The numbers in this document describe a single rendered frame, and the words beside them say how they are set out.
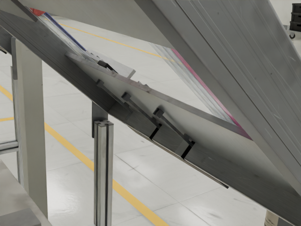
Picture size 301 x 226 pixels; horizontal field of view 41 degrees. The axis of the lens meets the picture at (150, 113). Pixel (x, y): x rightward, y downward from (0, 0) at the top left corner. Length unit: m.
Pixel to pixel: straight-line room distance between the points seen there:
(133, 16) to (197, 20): 0.16
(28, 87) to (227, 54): 1.03
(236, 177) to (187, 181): 1.43
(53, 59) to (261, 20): 0.72
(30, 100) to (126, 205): 0.85
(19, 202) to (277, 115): 0.58
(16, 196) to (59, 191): 1.24
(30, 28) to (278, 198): 0.59
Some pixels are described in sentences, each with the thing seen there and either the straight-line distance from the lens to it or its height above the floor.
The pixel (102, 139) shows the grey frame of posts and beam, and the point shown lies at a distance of 1.09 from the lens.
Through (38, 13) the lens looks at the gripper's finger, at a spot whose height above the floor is 0.94.
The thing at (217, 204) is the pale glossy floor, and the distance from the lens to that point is 2.00.
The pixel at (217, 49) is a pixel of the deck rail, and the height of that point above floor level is 0.99.
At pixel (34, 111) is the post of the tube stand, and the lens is 1.28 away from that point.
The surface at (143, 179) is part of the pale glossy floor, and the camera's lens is 2.15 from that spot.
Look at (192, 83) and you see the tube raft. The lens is 0.49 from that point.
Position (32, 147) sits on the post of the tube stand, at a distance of 1.32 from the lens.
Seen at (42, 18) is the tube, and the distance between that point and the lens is 0.83.
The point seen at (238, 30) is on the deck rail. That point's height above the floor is 1.00.
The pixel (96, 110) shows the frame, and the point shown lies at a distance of 1.10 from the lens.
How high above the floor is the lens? 1.03
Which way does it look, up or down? 19 degrees down
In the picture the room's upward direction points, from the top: 3 degrees clockwise
